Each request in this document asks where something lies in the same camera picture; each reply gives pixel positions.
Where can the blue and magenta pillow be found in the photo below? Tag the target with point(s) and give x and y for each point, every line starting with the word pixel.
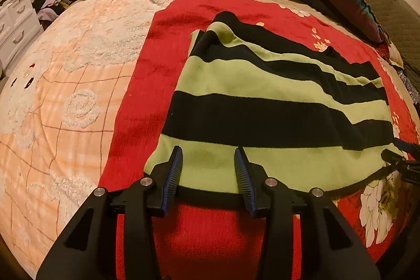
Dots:
pixel 351 1

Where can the white drawer unit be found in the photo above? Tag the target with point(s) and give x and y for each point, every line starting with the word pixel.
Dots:
pixel 16 24

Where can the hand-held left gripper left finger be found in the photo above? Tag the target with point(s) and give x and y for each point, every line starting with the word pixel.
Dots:
pixel 172 178

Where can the red floral blanket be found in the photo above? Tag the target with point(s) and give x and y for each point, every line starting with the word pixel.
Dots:
pixel 157 86

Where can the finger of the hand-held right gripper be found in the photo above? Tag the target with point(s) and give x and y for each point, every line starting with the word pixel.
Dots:
pixel 405 167
pixel 408 146

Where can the peach plaid fluffy blanket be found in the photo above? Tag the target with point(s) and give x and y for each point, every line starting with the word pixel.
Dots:
pixel 65 96

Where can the patterned dark cloth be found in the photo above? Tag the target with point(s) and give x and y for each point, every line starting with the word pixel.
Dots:
pixel 407 70

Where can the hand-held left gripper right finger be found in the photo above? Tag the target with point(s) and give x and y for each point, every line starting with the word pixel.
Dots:
pixel 244 181

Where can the green black striped frog sweater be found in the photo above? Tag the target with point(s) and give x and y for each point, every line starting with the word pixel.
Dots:
pixel 262 109

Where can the grey quilted headboard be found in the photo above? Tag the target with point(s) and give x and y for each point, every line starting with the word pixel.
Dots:
pixel 393 4

